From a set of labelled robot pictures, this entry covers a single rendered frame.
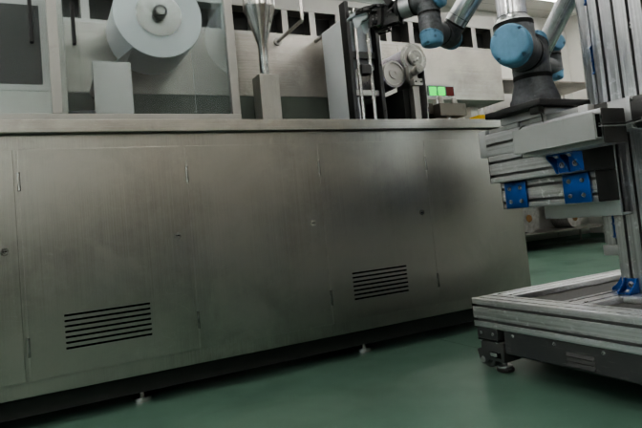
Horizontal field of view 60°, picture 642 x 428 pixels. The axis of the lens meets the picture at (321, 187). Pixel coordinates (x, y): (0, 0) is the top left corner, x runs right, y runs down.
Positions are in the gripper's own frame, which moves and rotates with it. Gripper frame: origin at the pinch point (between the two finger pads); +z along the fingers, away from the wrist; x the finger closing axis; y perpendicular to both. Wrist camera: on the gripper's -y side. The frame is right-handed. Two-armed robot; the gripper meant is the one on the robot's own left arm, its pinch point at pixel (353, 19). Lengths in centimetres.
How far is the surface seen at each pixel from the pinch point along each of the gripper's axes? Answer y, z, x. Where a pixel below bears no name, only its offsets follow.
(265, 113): 23, 51, 8
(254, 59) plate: -11, 72, 22
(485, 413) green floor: 127, -47, -14
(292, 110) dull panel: 11, 64, 41
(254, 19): -18, 52, 3
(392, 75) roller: -1, 18, 58
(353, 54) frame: -1.5, 19.3, 29.1
